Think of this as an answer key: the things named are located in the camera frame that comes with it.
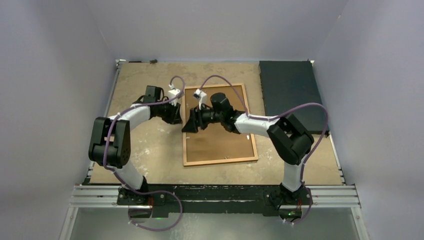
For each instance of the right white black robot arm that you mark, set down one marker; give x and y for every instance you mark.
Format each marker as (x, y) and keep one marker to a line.
(290, 138)

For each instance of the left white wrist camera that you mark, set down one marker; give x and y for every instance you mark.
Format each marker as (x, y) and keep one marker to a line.
(174, 94)

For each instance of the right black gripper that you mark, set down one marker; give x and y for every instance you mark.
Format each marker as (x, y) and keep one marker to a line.
(192, 126)

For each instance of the aluminium rail beam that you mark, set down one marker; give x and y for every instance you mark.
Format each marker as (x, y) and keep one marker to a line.
(323, 196)

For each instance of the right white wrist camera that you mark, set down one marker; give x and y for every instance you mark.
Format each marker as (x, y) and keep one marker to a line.
(201, 97)

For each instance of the brown backing board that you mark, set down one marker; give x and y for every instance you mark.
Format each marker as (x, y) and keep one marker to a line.
(218, 145)

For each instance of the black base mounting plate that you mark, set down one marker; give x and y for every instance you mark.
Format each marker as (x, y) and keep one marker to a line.
(267, 200)

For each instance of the wooden picture frame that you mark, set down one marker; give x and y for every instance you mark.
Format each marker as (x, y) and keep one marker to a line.
(218, 161)

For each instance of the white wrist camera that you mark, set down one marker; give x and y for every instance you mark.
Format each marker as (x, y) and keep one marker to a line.
(201, 97)
(174, 94)

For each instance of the dark rectangular box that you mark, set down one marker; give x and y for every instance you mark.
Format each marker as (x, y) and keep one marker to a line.
(287, 84)

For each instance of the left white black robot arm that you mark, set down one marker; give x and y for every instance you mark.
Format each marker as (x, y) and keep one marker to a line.
(110, 143)

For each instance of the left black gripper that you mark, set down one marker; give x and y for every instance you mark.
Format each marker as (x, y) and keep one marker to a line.
(174, 117)

